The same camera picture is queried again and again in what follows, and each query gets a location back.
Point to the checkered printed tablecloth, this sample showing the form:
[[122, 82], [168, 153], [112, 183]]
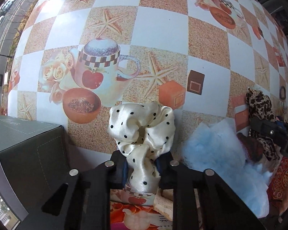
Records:
[[76, 59]]

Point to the pink navy knitted sock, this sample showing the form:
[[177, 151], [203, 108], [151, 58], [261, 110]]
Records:
[[253, 147]]

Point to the beige knitted sock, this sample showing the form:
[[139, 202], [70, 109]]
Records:
[[163, 203]]

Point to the red embroidered cushion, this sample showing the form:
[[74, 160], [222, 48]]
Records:
[[279, 181]]

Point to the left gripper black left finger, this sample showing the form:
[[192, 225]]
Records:
[[81, 201]]

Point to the floral tissue pack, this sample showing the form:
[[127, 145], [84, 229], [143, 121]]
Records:
[[125, 216]]

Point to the light blue fluffy cloth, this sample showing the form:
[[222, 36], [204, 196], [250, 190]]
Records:
[[217, 147]]

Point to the dark green cardboard storage box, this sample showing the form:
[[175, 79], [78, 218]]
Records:
[[32, 158]]

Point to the leopard print scrunchie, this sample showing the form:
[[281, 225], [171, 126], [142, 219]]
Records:
[[260, 106]]

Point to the white polka dot scrunchie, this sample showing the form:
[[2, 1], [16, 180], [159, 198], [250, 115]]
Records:
[[142, 132]]

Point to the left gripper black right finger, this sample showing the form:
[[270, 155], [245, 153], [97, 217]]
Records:
[[203, 198]]

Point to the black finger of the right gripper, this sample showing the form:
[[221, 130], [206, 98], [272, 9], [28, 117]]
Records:
[[278, 133]]

